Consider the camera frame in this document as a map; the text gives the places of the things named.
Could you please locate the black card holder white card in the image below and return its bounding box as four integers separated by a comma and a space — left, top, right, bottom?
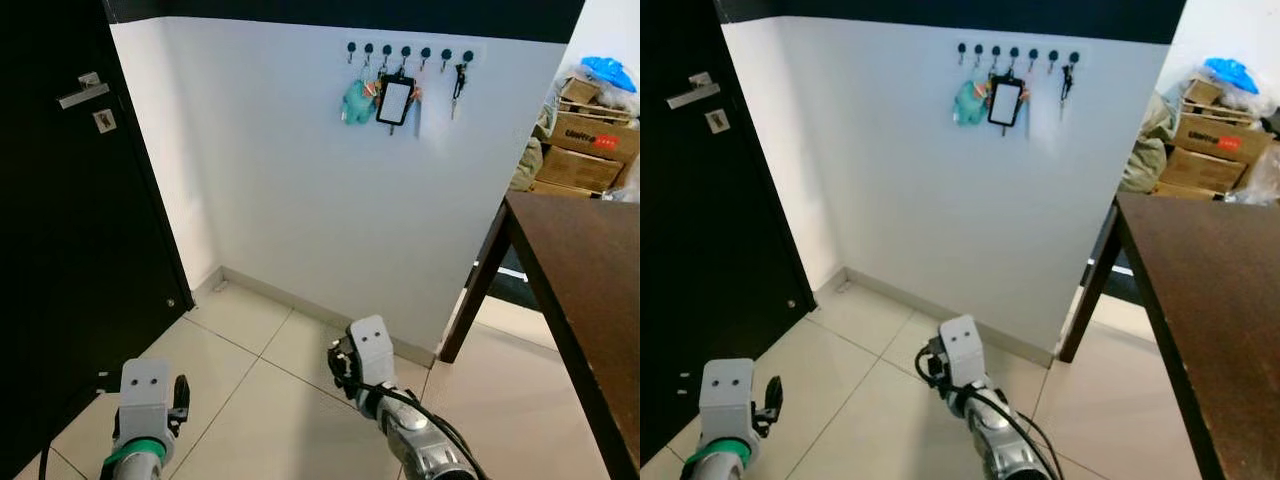
986, 73, 1025, 129
376, 72, 417, 128

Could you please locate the black door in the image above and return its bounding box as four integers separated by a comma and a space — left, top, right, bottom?
0, 0, 196, 480
640, 0, 816, 466

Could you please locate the blue plastic cover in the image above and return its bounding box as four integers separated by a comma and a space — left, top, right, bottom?
582, 56, 637, 93
1203, 57, 1261, 96

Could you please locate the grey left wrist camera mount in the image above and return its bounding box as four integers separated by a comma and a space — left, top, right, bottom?
118, 358, 173, 446
699, 358, 756, 449

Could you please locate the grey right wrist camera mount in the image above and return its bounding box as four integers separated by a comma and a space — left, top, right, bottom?
938, 315, 986, 391
348, 315, 398, 391

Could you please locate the teal plush keychain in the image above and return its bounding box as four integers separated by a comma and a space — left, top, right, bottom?
342, 78, 379, 126
952, 80, 989, 127

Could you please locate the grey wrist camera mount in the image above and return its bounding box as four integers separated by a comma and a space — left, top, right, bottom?
699, 358, 756, 449
348, 315, 398, 391
938, 315, 986, 391
118, 358, 173, 446

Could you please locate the cardboard box red label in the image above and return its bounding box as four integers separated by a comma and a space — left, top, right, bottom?
1172, 112, 1276, 164
548, 112, 641, 163

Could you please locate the grey green cloth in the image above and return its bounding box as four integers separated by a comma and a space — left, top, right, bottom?
1118, 92, 1181, 194
508, 105, 551, 191

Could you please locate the white hook rail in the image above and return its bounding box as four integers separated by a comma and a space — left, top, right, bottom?
342, 38, 487, 77
950, 39, 1093, 78

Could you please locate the dark brown wooden table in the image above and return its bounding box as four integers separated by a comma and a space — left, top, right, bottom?
1057, 193, 1280, 480
438, 192, 641, 480

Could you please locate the silver door handle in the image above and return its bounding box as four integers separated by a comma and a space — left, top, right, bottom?
667, 72, 721, 110
57, 72, 111, 110

